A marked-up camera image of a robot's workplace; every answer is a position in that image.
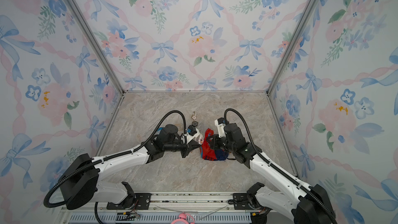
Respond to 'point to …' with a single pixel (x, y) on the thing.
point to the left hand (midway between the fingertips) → (200, 144)
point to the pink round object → (182, 216)
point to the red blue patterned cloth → (208, 153)
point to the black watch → (195, 123)
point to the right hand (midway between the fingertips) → (208, 138)
